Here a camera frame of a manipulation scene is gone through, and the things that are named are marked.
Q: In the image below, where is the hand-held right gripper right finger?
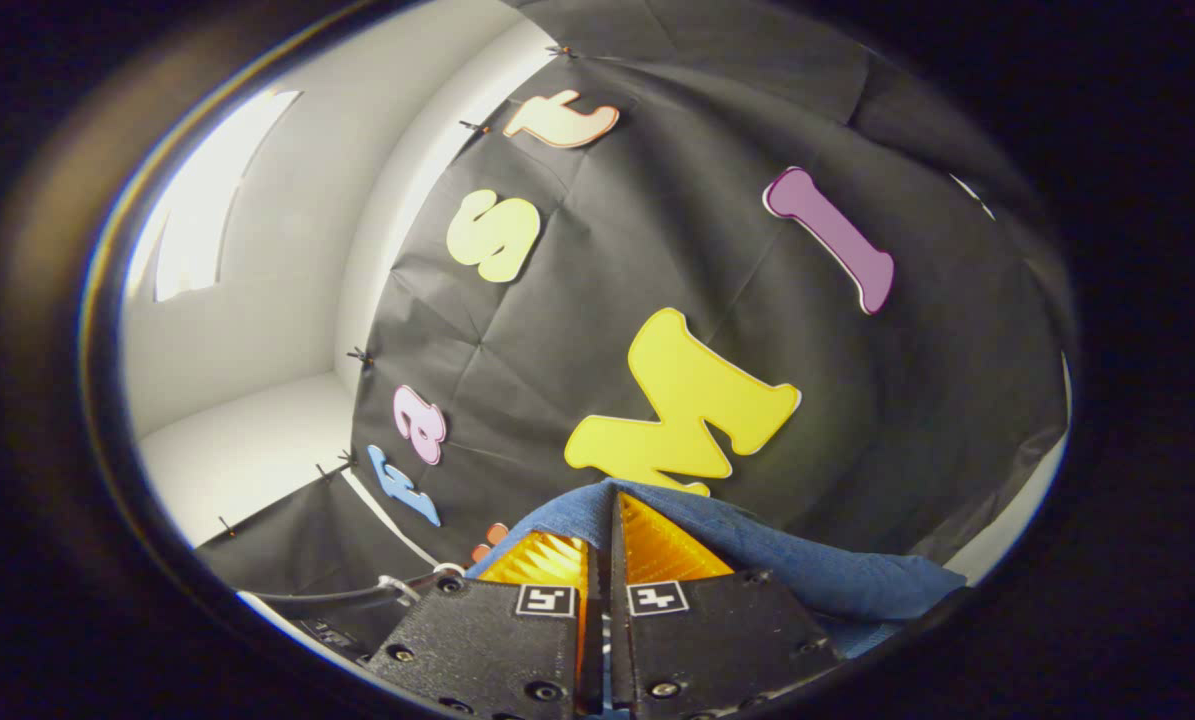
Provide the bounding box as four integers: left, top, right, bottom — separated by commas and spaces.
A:
609, 488, 845, 720

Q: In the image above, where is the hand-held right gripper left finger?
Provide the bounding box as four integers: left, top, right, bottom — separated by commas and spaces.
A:
365, 490, 614, 720

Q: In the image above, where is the blue jacket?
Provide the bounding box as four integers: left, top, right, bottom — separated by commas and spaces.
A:
465, 478, 970, 661

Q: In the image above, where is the white plastic hanger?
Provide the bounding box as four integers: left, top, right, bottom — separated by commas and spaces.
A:
375, 562, 470, 604

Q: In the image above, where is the black clothes rack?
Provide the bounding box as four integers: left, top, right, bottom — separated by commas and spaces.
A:
247, 572, 438, 613

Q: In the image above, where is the black backdrop cloth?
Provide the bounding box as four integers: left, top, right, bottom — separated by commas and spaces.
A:
197, 0, 1078, 641

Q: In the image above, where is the row of small backdrop clips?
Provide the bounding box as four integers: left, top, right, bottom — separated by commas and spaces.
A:
215, 42, 580, 536

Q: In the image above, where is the large ceiling light panel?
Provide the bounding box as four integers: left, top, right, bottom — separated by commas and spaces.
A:
152, 88, 304, 303

